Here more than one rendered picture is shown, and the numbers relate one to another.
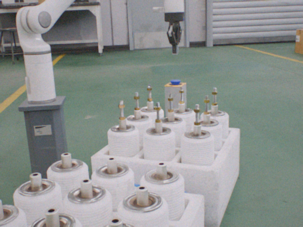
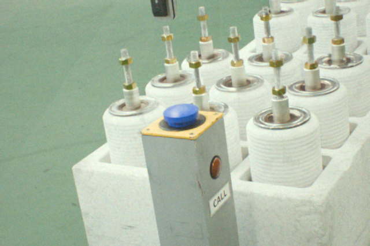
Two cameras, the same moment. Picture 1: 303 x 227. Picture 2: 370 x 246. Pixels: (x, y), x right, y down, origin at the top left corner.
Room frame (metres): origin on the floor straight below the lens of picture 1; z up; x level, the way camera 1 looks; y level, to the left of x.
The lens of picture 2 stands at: (2.19, 0.04, 0.60)
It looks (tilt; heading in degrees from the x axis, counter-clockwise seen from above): 22 degrees down; 191
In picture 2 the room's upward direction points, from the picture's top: 8 degrees counter-clockwise
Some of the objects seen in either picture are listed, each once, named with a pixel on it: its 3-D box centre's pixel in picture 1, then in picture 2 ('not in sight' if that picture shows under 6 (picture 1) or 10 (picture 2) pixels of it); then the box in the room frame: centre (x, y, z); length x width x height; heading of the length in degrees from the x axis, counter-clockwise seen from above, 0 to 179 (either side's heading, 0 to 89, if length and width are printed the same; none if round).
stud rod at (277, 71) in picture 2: (149, 94); (277, 77); (1.33, 0.00, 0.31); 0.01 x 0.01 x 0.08; 51
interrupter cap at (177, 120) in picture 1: (171, 120); (239, 83); (1.18, -0.06, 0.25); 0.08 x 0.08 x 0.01
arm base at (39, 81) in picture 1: (40, 77); not in sight; (1.33, 0.39, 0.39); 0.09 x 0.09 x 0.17; 5
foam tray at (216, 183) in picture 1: (172, 166); (250, 177); (1.18, -0.06, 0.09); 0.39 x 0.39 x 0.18; 68
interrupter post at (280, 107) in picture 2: (150, 106); (280, 108); (1.33, 0.00, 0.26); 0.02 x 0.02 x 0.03
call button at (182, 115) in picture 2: (175, 83); (181, 117); (1.47, -0.10, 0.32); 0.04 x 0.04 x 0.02
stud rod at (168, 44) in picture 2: (206, 107); (169, 49); (1.13, -0.17, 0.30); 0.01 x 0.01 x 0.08; 86
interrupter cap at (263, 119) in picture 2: (150, 109); (281, 118); (1.33, 0.00, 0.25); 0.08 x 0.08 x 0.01
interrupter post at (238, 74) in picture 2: (171, 116); (238, 75); (1.18, -0.06, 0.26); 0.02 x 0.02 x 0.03
